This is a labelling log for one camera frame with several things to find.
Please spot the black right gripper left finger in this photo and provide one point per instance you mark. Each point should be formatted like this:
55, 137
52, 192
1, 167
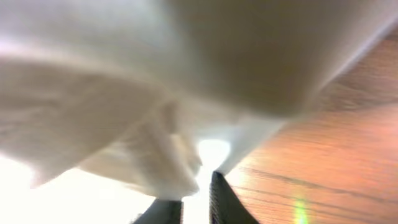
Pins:
161, 212

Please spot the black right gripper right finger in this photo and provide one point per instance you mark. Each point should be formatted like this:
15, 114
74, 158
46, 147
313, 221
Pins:
225, 207

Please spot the white t-shirt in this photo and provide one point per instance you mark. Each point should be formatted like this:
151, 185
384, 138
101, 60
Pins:
127, 89

